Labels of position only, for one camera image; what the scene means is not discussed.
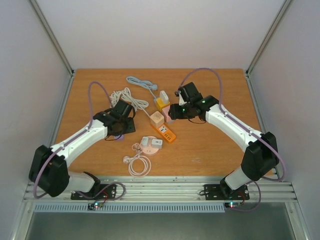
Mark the pink cube socket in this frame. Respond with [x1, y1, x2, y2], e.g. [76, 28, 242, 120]
[162, 105, 174, 124]

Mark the yellow cube socket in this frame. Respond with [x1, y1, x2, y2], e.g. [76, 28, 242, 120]
[155, 97, 170, 113]

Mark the beige cube socket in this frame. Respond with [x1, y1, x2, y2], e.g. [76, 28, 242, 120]
[149, 111, 165, 128]

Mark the white square plug adapter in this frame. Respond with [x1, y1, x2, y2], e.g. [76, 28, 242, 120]
[159, 90, 170, 105]

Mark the orange power strip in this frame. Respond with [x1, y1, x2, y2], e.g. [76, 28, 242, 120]
[151, 124, 177, 144]

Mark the small white grey adapter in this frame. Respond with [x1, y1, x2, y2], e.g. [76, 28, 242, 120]
[151, 138, 163, 149]

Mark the white USB charger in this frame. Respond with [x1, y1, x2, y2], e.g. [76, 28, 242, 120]
[140, 136, 149, 146]

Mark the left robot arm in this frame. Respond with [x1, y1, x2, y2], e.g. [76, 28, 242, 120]
[28, 100, 136, 200]

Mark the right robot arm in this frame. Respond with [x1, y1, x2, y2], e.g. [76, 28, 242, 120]
[169, 82, 280, 199]

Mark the purple power strip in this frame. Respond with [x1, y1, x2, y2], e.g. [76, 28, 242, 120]
[114, 135, 125, 141]

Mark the pink round power socket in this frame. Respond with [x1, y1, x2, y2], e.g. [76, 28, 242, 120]
[139, 135, 160, 156]

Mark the white orange-strip cable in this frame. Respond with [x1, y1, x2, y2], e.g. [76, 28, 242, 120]
[119, 87, 155, 118]

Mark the white purple-strip cable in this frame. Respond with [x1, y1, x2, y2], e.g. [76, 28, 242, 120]
[109, 90, 126, 106]

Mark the blue power strip cable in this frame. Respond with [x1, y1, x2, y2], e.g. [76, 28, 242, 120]
[125, 76, 159, 97]

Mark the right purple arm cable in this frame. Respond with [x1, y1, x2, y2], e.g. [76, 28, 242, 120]
[178, 67, 287, 213]

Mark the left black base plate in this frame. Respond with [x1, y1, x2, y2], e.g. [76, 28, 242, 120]
[70, 184, 117, 201]

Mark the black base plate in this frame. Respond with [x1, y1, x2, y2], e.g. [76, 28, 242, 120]
[202, 184, 250, 201]
[70, 184, 117, 201]

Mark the aluminium rail frame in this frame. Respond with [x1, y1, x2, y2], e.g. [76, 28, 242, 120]
[11, 0, 311, 240]

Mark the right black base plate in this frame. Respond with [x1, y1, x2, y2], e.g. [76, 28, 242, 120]
[202, 184, 250, 201]

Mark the blue slotted cable duct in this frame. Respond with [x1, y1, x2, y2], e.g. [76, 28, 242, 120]
[34, 203, 225, 214]

